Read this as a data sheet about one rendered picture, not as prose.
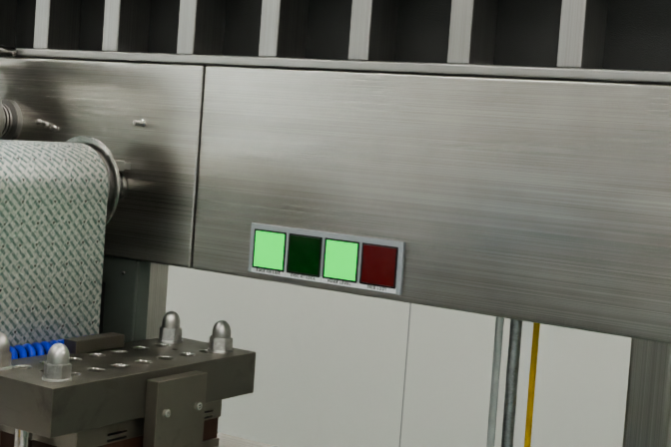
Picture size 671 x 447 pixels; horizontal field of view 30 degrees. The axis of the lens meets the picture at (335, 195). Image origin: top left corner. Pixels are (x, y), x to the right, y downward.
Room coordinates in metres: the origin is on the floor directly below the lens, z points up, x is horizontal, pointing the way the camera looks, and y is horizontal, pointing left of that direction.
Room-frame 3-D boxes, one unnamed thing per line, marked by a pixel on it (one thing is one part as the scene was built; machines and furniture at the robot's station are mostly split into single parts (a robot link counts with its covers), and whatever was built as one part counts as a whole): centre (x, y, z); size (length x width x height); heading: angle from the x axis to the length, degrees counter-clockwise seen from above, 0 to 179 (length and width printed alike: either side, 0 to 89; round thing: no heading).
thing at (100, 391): (1.68, 0.27, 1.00); 0.40 x 0.16 x 0.06; 147
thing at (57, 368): (1.52, 0.32, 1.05); 0.04 x 0.04 x 0.04
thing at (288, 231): (1.70, 0.01, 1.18); 0.25 x 0.01 x 0.07; 57
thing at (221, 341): (1.79, 0.15, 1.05); 0.04 x 0.04 x 0.04
